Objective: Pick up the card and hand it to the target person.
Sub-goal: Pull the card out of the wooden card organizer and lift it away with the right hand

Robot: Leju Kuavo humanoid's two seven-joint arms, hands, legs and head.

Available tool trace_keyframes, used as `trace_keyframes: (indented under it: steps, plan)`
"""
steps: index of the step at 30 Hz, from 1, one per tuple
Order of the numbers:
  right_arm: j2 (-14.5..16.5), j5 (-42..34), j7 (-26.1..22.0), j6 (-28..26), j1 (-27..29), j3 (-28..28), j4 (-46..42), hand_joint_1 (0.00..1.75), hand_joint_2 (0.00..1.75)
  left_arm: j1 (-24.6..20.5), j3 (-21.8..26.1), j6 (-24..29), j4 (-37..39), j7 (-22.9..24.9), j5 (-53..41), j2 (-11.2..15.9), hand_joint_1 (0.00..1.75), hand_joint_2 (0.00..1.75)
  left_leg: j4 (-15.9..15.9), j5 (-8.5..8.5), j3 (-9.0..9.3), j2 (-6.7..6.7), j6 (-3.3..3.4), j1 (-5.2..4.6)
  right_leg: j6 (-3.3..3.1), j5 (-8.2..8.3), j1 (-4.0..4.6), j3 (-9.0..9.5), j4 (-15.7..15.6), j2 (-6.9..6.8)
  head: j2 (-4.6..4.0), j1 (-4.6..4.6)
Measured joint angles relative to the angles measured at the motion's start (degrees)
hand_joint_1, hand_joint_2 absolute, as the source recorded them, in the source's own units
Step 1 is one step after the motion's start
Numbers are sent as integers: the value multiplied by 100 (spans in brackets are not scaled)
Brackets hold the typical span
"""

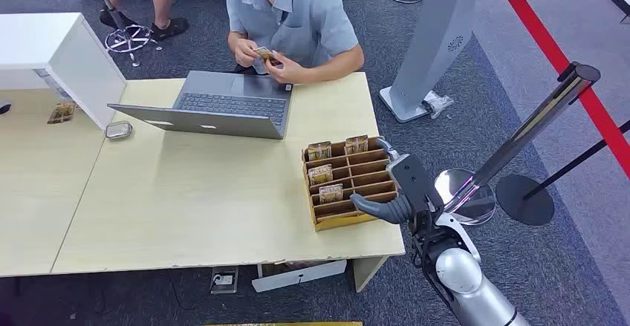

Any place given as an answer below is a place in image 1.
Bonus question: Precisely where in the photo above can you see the person's left hand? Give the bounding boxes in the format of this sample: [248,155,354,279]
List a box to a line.
[264,50,306,85]

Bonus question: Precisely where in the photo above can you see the person's right hand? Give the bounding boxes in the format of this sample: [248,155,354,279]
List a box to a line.
[233,37,260,68]

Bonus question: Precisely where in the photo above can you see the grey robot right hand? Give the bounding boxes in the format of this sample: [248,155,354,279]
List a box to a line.
[349,137,446,225]

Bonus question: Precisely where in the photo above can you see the stack of brown cards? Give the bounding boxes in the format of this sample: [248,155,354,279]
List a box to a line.
[252,46,283,67]

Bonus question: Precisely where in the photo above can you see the brown hotel key card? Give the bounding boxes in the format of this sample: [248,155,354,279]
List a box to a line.
[308,164,334,186]
[307,141,333,161]
[319,183,345,205]
[344,135,369,155]

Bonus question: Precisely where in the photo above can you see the wooden slotted card box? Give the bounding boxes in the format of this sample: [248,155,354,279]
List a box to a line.
[301,135,400,232]

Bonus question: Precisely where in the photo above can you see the grey open laptop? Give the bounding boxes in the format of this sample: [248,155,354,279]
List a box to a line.
[107,70,295,141]

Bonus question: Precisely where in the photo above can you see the clear plastic bag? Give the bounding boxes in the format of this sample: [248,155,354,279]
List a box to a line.
[423,90,455,120]

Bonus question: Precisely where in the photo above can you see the black stool, chrome base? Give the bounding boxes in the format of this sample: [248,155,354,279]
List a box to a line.
[53,0,163,68]

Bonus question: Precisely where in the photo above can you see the grey kiosk stand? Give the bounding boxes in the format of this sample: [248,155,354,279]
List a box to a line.
[379,0,481,124]

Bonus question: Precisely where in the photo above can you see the small metal tin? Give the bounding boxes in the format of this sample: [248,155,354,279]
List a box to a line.
[104,120,134,141]

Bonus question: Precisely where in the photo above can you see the white drawer under desk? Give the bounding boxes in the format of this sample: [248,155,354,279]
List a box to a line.
[251,259,348,294]

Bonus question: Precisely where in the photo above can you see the red barrier belt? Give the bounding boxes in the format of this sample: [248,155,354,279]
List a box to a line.
[490,0,630,180]

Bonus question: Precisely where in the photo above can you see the white cabinet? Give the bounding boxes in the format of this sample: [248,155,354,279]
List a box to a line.
[0,12,128,131]

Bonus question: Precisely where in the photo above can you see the floor power socket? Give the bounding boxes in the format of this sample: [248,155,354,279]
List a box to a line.
[210,267,240,296]

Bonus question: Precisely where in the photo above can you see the black stanchion post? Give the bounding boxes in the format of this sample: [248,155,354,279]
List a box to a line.
[496,119,630,227]

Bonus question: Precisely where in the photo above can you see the chrome stanchion post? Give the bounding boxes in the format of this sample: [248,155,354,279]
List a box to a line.
[432,61,602,226]

